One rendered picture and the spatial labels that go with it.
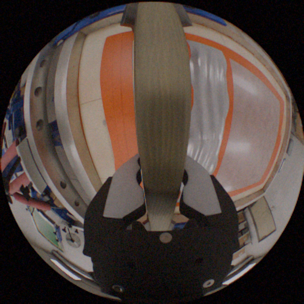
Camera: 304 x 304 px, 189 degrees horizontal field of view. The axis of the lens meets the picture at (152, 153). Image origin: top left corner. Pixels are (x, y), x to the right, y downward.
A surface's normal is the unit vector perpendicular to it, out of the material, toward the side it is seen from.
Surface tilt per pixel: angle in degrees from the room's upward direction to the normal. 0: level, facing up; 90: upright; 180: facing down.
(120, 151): 0
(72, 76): 90
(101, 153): 0
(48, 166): 90
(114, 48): 0
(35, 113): 90
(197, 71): 35
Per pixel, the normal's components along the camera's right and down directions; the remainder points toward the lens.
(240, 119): -0.03, 0.51
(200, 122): -0.62, 0.47
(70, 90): 1.00, -0.01
